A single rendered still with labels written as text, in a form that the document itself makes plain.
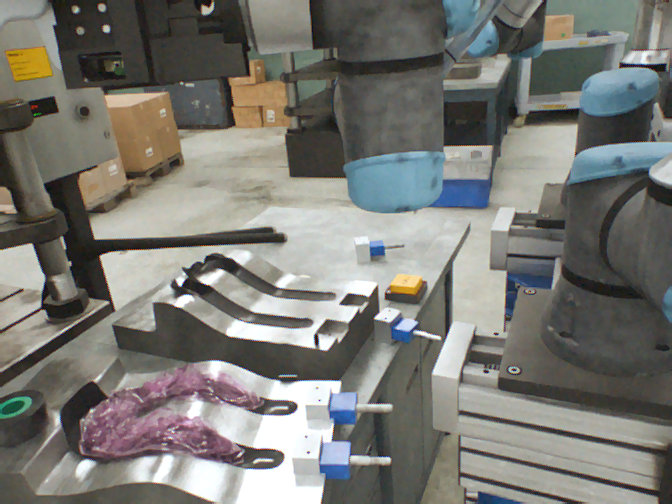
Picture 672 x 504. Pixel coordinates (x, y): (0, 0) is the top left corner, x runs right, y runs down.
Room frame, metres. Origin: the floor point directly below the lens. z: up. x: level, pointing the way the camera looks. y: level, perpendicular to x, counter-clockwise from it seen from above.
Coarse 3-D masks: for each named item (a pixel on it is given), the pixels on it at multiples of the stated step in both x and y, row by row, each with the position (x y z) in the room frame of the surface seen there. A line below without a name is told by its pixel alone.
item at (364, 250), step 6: (354, 240) 1.38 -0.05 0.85; (360, 240) 1.37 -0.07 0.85; (366, 240) 1.37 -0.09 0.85; (360, 246) 1.34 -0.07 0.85; (366, 246) 1.34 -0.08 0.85; (372, 246) 1.35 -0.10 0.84; (378, 246) 1.35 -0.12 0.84; (384, 246) 1.36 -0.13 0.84; (390, 246) 1.37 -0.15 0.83; (396, 246) 1.37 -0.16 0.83; (402, 246) 1.37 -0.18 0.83; (360, 252) 1.34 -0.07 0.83; (366, 252) 1.34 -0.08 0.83; (372, 252) 1.35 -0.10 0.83; (378, 252) 1.35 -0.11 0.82; (384, 252) 1.35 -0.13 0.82; (360, 258) 1.34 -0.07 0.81; (366, 258) 1.34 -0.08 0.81
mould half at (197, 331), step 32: (256, 256) 1.17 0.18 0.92; (224, 288) 1.03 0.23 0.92; (288, 288) 1.07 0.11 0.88; (320, 288) 1.05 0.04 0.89; (352, 288) 1.03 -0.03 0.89; (128, 320) 1.04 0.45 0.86; (160, 320) 0.97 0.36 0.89; (192, 320) 0.93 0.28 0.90; (224, 320) 0.94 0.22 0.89; (320, 320) 0.91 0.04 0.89; (352, 320) 0.91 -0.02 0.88; (160, 352) 0.98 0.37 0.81; (192, 352) 0.94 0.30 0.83; (224, 352) 0.91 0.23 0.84; (256, 352) 0.87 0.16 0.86; (288, 352) 0.84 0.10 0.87; (320, 352) 0.82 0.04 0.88; (352, 352) 0.90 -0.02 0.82
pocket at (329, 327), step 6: (324, 324) 0.91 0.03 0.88; (330, 324) 0.91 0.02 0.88; (336, 324) 0.91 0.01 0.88; (342, 324) 0.90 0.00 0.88; (318, 330) 0.88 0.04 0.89; (324, 330) 0.91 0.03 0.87; (330, 330) 0.91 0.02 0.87; (336, 330) 0.91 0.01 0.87; (342, 330) 0.90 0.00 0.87; (348, 330) 0.89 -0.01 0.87; (342, 336) 0.87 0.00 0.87
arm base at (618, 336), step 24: (576, 288) 0.54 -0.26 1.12; (600, 288) 0.52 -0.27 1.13; (624, 288) 0.51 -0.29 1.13; (552, 312) 0.56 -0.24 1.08; (576, 312) 0.53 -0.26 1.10; (600, 312) 0.51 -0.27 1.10; (624, 312) 0.50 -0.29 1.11; (648, 312) 0.50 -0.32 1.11; (552, 336) 0.54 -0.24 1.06; (576, 336) 0.52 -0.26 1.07; (600, 336) 0.50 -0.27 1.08; (624, 336) 0.49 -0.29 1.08; (648, 336) 0.49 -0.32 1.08; (576, 360) 0.51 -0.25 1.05; (600, 360) 0.50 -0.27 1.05; (624, 360) 0.49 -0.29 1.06; (648, 360) 0.48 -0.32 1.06
